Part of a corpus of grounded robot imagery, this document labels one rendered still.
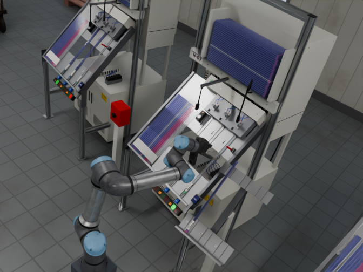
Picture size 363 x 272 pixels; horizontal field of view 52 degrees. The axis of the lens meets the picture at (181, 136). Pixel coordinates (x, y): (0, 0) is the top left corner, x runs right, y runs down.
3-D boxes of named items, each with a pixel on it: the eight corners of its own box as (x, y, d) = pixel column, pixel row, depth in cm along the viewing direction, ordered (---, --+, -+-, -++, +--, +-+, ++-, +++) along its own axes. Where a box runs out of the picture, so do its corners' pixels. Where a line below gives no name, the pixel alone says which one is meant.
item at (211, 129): (230, 163, 236) (228, 161, 232) (167, 109, 272) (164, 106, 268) (265, 124, 237) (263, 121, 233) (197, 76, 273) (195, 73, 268)
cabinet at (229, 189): (202, 253, 292) (221, 199, 255) (150, 195, 330) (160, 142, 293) (255, 218, 330) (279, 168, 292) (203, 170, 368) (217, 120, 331)
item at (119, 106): (110, 188, 329) (115, 117, 282) (96, 171, 342) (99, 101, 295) (133, 178, 343) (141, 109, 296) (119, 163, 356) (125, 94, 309)
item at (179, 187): (190, 206, 234) (188, 205, 231) (132, 146, 270) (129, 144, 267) (210, 183, 234) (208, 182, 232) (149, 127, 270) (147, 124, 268)
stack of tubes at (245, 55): (264, 97, 218) (279, 56, 202) (206, 59, 246) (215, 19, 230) (277, 93, 225) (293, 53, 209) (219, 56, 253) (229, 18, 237)
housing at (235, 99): (261, 130, 238) (256, 121, 226) (210, 92, 264) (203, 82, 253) (269, 121, 238) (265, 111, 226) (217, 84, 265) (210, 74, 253)
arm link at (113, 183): (108, 190, 168) (198, 169, 192) (100, 174, 175) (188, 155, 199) (106, 208, 175) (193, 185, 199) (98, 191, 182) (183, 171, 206)
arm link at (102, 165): (78, 248, 201) (102, 172, 175) (69, 227, 211) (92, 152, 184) (99, 244, 209) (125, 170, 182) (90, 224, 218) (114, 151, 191)
